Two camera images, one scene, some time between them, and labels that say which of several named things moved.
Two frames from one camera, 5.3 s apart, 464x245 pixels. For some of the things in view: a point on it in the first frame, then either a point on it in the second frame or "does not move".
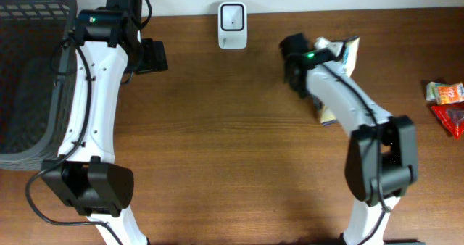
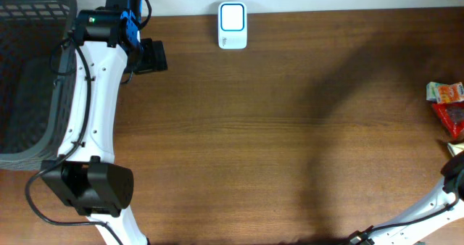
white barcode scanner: x=232 y=22 does not move
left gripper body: x=151 y=58 does not move
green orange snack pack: x=432 y=89 does not move
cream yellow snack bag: x=349 y=48 -> x=455 y=148
